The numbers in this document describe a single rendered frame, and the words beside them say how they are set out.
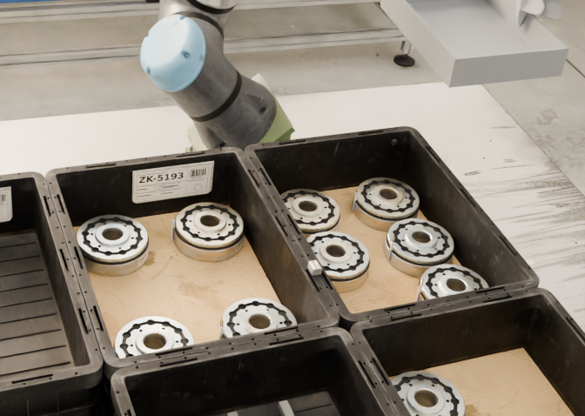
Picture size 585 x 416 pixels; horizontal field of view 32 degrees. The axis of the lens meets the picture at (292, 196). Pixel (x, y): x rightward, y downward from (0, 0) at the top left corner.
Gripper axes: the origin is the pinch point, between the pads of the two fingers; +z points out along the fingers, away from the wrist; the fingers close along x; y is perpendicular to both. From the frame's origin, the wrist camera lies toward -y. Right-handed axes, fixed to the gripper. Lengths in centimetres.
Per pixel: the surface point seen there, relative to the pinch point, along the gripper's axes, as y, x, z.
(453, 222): 24.1, -16.2, 25.9
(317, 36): -158, 72, 77
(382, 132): 6.4, -21.8, 21.8
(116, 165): 5, -63, 34
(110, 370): 43, -74, 38
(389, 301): 33, -29, 34
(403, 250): 26.4, -25.0, 30.2
